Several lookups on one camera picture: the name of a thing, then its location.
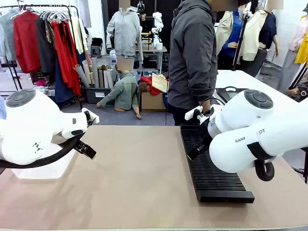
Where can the person's left hand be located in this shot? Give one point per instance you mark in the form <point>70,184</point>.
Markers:
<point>207,110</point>

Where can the mannequin head brown hair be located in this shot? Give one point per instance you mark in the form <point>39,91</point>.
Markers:
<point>144,87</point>

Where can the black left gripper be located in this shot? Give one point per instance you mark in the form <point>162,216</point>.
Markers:
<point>78,144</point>

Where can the person's left forearm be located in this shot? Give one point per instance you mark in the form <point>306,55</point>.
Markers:
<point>199,93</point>

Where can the black slotted PCB rack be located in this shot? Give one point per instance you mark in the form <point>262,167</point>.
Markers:
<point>211,178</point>

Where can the red dress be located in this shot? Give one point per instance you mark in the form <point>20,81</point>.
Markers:
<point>66,67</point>

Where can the black metal clothes rack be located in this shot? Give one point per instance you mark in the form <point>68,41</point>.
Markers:
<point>60,5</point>

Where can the white paper roll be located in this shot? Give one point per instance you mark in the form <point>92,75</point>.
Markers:
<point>80,75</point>
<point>106,79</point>

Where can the person in grey jacket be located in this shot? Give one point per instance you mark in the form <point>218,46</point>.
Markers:
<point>192,60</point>

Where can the white cup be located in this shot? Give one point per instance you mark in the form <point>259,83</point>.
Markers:
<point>159,46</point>

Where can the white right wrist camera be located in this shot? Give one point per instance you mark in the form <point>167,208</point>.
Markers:
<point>192,113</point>

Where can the mannequin torso in green jacket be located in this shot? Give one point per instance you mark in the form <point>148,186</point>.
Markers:
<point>125,91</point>

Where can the red coat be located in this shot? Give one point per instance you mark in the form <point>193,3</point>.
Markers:
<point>26,43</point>

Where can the grey desk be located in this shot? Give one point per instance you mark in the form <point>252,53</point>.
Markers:
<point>154,49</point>

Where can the red cloth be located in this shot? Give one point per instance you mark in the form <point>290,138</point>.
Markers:
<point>149,81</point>

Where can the brown cardboard tube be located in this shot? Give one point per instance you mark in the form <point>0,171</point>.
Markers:
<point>101,79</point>

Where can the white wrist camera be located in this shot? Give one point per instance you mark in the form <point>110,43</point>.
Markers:
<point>92,117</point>
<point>192,113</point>

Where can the mannequin in pink and yellow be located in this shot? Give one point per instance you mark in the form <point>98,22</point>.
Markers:
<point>288,72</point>

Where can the cream garment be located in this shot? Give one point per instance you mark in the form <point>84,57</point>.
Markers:
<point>77,36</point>

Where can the mannequin in grey hoodie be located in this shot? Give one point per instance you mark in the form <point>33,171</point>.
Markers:
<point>124,31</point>

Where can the mannequin in cream vest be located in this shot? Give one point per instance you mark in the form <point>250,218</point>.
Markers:
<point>252,36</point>

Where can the black coat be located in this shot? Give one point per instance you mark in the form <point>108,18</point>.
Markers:
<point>45,53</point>

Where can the black tripod pole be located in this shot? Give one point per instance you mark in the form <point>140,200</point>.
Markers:
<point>240,43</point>

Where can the white table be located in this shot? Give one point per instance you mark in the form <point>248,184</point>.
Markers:
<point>240,79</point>

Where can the grey knit garment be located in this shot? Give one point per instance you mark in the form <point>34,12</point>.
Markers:
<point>8,36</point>

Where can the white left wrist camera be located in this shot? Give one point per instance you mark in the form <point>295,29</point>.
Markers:
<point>92,117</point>

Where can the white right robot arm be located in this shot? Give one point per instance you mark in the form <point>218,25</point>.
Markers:
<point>276,139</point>

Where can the grey paper roll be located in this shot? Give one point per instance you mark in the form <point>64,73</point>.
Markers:
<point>95,72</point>

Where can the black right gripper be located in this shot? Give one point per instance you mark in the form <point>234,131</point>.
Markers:
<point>205,137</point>

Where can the clear water bottle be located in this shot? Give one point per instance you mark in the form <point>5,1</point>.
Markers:
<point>113,59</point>

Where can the cream paper roll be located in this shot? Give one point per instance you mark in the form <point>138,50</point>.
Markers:
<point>87,71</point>

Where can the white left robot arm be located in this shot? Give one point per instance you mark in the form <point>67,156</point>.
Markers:
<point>29,134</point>

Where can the black stool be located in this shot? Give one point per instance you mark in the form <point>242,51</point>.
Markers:
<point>96,48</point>

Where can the grey storage bin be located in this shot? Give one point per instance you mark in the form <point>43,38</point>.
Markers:
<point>96,96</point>

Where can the mannequin in beige coat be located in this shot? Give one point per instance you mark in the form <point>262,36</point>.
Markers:
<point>225,29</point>

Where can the wooden board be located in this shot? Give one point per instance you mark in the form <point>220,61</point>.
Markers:
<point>159,83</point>

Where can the black metal stand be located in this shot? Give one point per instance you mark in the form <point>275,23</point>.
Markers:
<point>14,72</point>

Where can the cardboard box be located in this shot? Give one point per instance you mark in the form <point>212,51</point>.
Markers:
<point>151,102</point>

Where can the navy garment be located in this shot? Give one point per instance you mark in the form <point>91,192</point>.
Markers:
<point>61,89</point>

